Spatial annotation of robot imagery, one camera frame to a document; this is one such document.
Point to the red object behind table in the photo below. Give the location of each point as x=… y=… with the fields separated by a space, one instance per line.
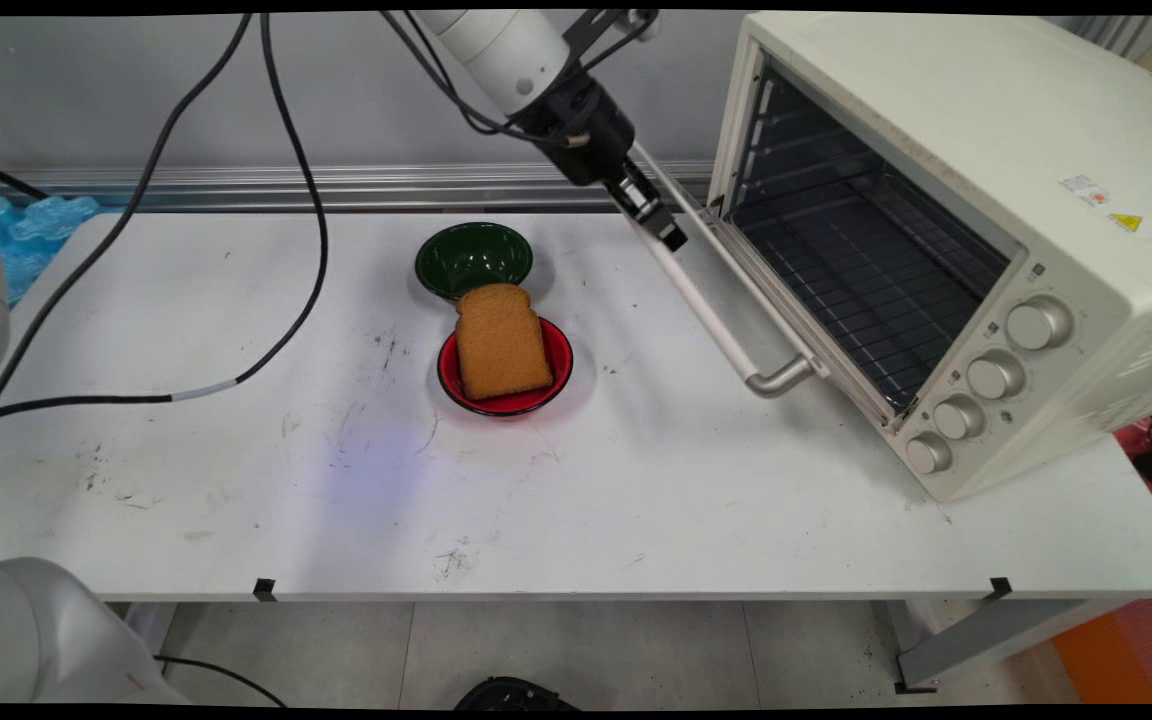
x=1151 y=480

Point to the cream toaster oven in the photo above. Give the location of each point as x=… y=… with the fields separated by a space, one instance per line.
x=986 y=130

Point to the aluminium rail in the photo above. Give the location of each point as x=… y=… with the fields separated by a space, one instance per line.
x=386 y=185

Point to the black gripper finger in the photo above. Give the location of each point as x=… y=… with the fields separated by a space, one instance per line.
x=636 y=195
x=671 y=235

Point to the brown bread slice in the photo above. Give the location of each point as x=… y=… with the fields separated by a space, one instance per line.
x=501 y=345

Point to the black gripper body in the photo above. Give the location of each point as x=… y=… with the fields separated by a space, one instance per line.
x=586 y=135

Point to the red bowl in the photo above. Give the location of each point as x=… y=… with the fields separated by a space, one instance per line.
x=556 y=360

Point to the yellow warning sticker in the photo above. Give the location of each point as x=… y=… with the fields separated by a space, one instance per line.
x=1126 y=222

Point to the green bowl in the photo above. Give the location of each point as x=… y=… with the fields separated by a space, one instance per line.
x=471 y=260

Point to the silver oven knob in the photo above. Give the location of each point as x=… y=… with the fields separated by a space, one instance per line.
x=928 y=452
x=996 y=374
x=959 y=416
x=1039 y=322

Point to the grey table leg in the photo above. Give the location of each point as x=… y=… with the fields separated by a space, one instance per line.
x=996 y=635

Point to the white label sticker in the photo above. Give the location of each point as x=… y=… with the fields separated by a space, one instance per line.
x=1084 y=190

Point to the orange box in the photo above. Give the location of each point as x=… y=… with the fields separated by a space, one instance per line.
x=1116 y=660

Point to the metal oven rack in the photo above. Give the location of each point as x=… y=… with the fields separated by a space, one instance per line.
x=866 y=270

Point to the blue plastic bag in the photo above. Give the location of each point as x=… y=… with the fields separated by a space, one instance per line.
x=36 y=240

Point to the black table edge clip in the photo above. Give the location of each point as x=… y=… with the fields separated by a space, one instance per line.
x=265 y=590
x=1000 y=588

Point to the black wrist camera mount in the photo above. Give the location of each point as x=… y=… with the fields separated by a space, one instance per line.
x=591 y=30

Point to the black object on floor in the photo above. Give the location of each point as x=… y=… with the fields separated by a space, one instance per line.
x=516 y=695

